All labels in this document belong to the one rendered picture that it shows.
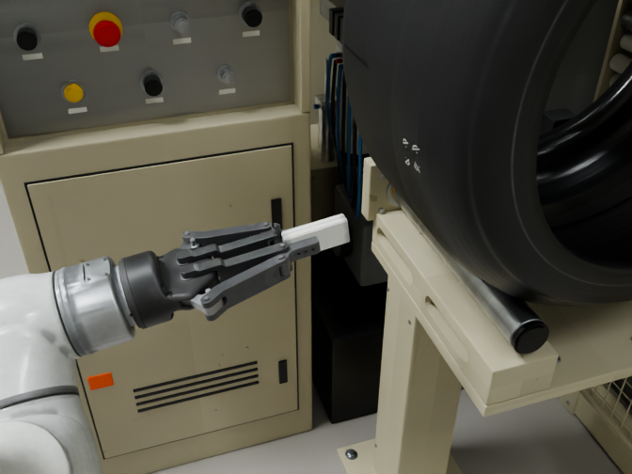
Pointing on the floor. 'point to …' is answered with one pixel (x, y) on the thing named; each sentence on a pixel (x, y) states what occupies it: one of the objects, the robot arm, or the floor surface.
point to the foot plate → (355, 458)
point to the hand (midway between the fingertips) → (315, 237)
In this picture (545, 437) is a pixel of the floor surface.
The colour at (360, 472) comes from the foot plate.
